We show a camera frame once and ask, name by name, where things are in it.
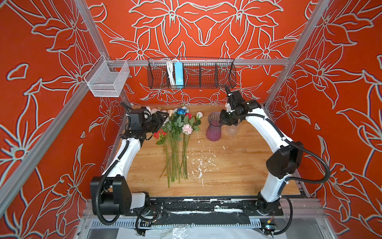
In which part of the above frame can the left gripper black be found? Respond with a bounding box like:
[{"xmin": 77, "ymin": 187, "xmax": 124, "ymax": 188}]
[{"xmin": 142, "ymin": 112, "xmax": 168, "ymax": 134}]

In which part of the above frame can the red rose flower stem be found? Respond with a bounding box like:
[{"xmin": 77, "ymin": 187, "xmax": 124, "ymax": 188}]
[{"xmin": 154, "ymin": 129, "xmax": 171, "ymax": 188}]

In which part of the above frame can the pink peony flower stem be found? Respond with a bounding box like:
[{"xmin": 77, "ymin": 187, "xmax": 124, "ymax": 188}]
[{"xmin": 181, "ymin": 123, "xmax": 193, "ymax": 179}]

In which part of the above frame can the purple ribbed glass vase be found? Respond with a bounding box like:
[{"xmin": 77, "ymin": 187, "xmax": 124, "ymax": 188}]
[{"xmin": 206, "ymin": 112, "xmax": 222, "ymax": 142}]

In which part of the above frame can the white rose flower stem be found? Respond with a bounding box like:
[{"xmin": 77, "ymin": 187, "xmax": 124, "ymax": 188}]
[{"xmin": 183, "ymin": 112, "xmax": 203, "ymax": 135}]

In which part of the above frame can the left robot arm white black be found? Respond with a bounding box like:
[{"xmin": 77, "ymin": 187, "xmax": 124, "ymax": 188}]
[{"xmin": 90, "ymin": 107, "xmax": 169, "ymax": 226}]

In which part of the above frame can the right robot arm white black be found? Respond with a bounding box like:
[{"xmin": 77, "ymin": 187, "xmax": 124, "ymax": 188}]
[{"xmin": 220, "ymin": 88, "xmax": 330, "ymax": 215}]

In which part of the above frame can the clear ribbed glass vase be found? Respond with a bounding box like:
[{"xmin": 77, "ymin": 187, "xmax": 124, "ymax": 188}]
[{"xmin": 226, "ymin": 120, "xmax": 239, "ymax": 135}]

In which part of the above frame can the mixed flower bunch on table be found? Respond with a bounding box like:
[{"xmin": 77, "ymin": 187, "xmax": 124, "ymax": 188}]
[{"xmin": 149, "ymin": 106, "xmax": 197, "ymax": 185}]

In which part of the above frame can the blue flat box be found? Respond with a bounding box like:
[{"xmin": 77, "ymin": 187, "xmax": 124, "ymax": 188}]
[{"xmin": 174, "ymin": 61, "xmax": 184, "ymax": 89}]

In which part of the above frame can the black wire wall basket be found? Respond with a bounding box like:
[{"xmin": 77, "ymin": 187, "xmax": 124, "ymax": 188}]
[{"xmin": 147, "ymin": 57, "xmax": 237, "ymax": 90}]

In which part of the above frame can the white mesh wall basket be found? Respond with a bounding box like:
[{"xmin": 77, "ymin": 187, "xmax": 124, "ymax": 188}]
[{"xmin": 84, "ymin": 56, "xmax": 130, "ymax": 98}]

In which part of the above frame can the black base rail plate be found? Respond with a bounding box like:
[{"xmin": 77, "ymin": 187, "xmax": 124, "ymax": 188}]
[{"xmin": 138, "ymin": 196, "xmax": 284, "ymax": 229}]

